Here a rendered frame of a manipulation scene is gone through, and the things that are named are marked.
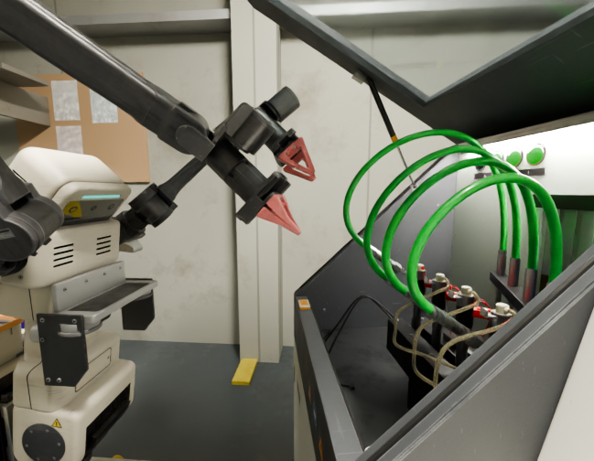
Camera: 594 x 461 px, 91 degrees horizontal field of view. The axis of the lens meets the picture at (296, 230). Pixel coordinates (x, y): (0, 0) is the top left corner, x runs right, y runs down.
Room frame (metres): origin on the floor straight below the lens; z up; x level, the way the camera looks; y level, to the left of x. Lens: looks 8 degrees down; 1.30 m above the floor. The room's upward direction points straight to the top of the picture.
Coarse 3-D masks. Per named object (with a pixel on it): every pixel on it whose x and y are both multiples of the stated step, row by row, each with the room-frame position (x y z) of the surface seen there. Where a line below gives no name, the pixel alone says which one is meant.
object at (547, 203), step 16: (496, 176) 0.41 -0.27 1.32; (512, 176) 0.41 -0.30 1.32; (464, 192) 0.40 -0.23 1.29; (544, 192) 0.41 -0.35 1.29; (448, 208) 0.40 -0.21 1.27; (544, 208) 0.42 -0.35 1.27; (432, 224) 0.40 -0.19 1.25; (560, 224) 0.42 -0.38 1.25; (416, 240) 0.40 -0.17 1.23; (560, 240) 0.42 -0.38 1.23; (416, 256) 0.40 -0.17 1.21; (560, 256) 0.42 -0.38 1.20; (560, 272) 0.42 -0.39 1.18; (416, 288) 0.40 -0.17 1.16; (416, 304) 0.41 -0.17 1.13; (448, 320) 0.40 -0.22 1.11; (480, 336) 0.41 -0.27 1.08
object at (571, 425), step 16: (592, 320) 0.30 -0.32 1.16; (592, 336) 0.30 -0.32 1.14; (592, 352) 0.29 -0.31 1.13; (576, 368) 0.30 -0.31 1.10; (592, 368) 0.29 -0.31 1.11; (576, 384) 0.29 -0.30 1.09; (592, 384) 0.28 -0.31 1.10; (560, 400) 0.31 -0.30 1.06; (576, 400) 0.29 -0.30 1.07; (592, 400) 0.28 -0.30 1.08; (560, 416) 0.30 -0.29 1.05; (576, 416) 0.28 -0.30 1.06; (592, 416) 0.27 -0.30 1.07; (560, 432) 0.29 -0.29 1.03; (576, 432) 0.28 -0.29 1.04; (592, 432) 0.27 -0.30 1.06; (544, 448) 0.30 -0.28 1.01; (560, 448) 0.29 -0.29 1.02; (576, 448) 0.27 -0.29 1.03; (592, 448) 0.26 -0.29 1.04
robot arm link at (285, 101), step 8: (288, 88) 0.71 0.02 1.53; (280, 96) 0.70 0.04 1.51; (288, 96) 0.70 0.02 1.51; (296, 96) 0.71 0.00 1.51; (272, 104) 0.70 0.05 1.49; (280, 104) 0.70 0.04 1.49; (288, 104) 0.70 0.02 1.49; (296, 104) 0.72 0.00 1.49; (280, 112) 0.70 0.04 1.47; (288, 112) 0.71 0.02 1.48; (280, 120) 0.72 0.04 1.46
